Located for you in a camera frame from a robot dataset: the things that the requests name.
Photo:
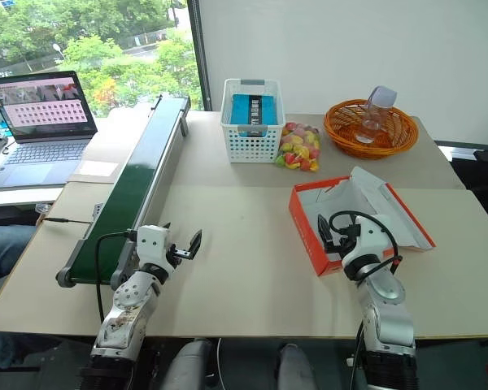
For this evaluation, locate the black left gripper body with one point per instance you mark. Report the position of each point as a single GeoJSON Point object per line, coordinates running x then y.
{"type": "Point", "coordinates": [184, 254]}

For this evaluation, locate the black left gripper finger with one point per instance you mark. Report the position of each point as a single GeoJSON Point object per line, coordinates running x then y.
{"type": "Point", "coordinates": [165, 226]}
{"type": "Point", "coordinates": [195, 243]}

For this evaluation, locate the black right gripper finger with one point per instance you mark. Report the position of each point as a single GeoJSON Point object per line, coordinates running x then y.
{"type": "Point", "coordinates": [328, 235]}
{"type": "Point", "coordinates": [321, 225]}

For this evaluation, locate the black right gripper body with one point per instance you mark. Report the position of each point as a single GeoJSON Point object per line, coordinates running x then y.
{"type": "Point", "coordinates": [341, 239]}

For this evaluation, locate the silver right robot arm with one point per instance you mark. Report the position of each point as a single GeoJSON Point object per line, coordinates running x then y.
{"type": "Point", "coordinates": [386, 313]}

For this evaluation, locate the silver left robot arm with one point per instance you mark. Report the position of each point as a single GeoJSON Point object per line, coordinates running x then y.
{"type": "Point", "coordinates": [124, 304]}

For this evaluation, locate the orange cardboard box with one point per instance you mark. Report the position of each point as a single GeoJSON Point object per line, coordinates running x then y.
{"type": "Point", "coordinates": [309, 227]}

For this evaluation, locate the green conveyor belt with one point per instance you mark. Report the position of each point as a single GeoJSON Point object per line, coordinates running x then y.
{"type": "Point", "coordinates": [136, 174]}

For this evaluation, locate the blue packet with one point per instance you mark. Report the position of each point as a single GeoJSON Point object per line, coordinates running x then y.
{"type": "Point", "coordinates": [242, 109]}

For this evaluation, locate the bag of colourful candies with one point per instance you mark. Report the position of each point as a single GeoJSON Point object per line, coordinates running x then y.
{"type": "Point", "coordinates": [299, 146]}

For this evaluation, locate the orange wicker basket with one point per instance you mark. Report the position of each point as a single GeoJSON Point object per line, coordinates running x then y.
{"type": "Point", "coordinates": [349, 142]}

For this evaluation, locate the white paper label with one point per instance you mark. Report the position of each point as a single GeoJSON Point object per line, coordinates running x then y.
{"type": "Point", "coordinates": [98, 168]}

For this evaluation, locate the brown cardboard sheet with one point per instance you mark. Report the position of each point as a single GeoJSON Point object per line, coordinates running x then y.
{"type": "Point", "coordinates": [105, 142]}

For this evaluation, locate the white perforated plastic basket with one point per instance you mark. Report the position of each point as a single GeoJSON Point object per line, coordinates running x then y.
{"type": "Point", "coordinates": [250, 148]}

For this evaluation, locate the grey rounded robot knee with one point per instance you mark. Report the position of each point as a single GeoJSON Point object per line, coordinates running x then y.
{"type": "Point", "coordinates": [294, 367]}
{"type": "Point", "coordinates": [189, 365]}

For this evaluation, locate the clear plastic bottle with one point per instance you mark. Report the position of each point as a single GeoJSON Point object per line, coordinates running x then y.
{"type": "Point", "coordinates": [370, 122]}

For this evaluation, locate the grey open laptop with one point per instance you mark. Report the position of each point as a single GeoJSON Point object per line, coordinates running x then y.
{"type": "Point", "coordinates": [40, 138]}

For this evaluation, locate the person's leg in jeans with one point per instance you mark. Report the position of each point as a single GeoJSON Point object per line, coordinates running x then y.
{"type": "Point", "coordinates": [4, 248]}

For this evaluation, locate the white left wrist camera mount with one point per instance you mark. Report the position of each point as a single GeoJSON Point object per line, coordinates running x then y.
{"type": "Point", "coordinates": [152, 245]}

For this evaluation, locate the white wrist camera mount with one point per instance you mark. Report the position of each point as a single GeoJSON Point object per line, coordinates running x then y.
{"type": "Point", "coordinates": [370, 237]}
{"type": "Point", "coordinates": [152, 245]}

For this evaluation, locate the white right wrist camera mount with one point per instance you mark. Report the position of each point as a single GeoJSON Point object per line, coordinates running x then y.
{"type": "Point", "coordinates": [370, 237]}

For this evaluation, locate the dark window frame post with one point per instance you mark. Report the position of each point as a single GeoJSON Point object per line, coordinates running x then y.
{"type": "Point", "coordinates": [198, 53]}

